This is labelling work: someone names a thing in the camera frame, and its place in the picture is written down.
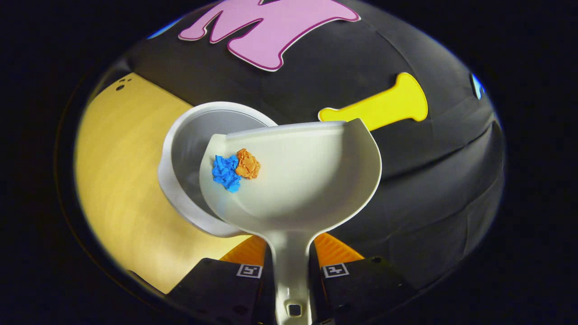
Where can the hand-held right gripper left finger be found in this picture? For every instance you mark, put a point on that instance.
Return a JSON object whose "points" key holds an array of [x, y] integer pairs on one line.
{"points": [[212, 289]]}

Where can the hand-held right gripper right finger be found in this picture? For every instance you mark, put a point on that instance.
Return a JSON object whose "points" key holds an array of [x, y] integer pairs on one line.
{"points": [[361, 284]]}

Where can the blue paper trash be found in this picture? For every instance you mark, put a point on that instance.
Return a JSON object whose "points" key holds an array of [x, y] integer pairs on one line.
{"points": [[225, 174]]}

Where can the white dustpan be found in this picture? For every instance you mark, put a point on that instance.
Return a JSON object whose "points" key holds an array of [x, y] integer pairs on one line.
{"points": [[307, 180]]}

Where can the orange paper trash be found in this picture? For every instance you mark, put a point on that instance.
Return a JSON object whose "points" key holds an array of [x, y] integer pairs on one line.
{"points": [[247, 164]]}

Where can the white ribbed garbage bin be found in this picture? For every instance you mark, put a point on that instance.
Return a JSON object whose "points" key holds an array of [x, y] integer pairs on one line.
{"points": [[189, 144]]}

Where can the black backdrop cloth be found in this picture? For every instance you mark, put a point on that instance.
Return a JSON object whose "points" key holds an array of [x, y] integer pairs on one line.
{"points": [[429, 180]]}

